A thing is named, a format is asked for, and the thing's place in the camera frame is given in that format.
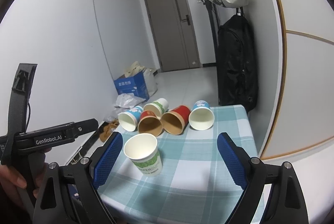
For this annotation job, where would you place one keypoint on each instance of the brown entrance door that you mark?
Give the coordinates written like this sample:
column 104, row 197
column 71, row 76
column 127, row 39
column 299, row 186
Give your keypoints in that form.
column 173, row 34

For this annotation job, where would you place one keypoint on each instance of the white green paper cup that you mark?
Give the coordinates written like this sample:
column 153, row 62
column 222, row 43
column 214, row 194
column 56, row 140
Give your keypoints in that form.
column 142, row 150
column 159, row 107

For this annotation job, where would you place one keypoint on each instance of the black coat rack pole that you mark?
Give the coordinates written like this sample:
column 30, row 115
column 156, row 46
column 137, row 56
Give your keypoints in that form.
column 208, row 34

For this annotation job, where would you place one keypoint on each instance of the brown suede shoe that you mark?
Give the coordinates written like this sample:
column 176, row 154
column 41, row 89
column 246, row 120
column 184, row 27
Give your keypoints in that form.
column 111, row 126
column 105, row 135

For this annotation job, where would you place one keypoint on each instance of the brown suede shoe back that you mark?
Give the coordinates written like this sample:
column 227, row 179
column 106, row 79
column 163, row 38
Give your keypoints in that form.
column 111, row 126

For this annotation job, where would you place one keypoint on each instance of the blue cardboard box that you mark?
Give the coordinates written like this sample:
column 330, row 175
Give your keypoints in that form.
column 134, row 84

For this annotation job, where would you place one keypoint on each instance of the large red paper cup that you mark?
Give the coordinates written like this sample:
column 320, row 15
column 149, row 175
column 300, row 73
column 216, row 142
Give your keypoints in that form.
column 175, row 120

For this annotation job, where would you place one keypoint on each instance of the person's left hand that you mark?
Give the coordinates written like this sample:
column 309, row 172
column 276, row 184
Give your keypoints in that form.
column 11, row 179

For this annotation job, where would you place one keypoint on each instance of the white green back paper cup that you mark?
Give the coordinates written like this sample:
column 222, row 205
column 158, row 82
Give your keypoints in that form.
column 159, row 107

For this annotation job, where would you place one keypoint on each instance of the small blue white paper cup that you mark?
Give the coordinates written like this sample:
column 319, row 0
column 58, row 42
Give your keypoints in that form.
column 129, row 119

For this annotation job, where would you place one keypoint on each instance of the teal plaid tablecloth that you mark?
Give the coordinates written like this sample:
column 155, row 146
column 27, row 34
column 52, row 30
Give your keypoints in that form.
column 194, row 186

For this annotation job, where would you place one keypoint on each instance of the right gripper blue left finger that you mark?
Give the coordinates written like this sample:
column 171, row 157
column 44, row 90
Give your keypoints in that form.
column 91, row 173

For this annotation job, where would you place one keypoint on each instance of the small red paper cup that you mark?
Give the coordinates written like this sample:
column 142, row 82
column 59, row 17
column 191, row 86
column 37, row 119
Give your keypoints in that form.
column 150, row 124

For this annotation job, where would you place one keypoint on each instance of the beige canvas bag in box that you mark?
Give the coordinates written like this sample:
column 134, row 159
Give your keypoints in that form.
column 134, row 69

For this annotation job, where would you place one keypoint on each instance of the black hanging backpack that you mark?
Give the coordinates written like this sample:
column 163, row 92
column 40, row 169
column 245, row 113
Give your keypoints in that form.
column 237, row 71

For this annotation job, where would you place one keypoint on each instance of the white sack behind box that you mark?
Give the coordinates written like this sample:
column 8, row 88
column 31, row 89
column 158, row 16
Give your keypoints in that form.
column 150, row 82

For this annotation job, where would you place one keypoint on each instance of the large blue white paper cup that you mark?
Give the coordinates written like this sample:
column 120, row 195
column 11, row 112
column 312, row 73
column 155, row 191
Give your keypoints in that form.
column 201, row 117

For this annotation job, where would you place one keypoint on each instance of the white wardrobe cabinet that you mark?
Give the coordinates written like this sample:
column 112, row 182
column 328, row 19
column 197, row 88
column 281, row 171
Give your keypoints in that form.
column 305, row 116

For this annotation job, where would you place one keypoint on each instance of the white plastic parcel bag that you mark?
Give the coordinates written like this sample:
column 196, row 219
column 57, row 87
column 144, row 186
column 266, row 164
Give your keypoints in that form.
column 128, row 100

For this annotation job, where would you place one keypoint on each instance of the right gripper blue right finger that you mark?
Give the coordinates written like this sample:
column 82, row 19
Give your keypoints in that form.
column 246, row 172

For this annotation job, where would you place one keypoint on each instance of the brown suede shoe front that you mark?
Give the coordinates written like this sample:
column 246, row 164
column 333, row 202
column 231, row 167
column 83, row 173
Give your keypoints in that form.
column 105, row 135

